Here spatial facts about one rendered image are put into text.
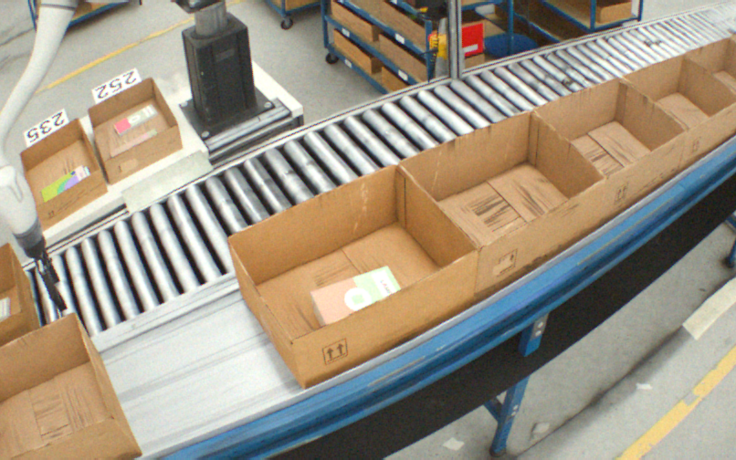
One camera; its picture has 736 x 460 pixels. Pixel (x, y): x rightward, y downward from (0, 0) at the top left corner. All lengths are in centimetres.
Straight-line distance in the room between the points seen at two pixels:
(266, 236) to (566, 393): 132
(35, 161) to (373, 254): 136
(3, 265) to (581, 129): 172
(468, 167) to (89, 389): 104
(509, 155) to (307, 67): 222
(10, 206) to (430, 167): 100
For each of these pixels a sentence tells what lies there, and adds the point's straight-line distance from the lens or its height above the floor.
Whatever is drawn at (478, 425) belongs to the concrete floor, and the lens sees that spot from 234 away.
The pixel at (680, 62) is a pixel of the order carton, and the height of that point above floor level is 102.
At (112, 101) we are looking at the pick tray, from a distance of 245.
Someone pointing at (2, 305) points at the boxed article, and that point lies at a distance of 199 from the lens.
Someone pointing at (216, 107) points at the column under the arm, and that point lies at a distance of 220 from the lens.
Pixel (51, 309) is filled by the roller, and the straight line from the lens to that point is 190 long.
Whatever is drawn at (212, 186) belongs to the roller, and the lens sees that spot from 202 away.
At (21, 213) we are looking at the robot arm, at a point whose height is 118.
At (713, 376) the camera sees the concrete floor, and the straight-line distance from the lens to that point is 267.
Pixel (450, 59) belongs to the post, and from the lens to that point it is 232.
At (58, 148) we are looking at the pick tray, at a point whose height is 77.
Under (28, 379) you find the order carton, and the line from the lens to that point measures 157.
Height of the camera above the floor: 205
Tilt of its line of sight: 46 degrees down
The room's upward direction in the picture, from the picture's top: 4 degrees counter-clockwise
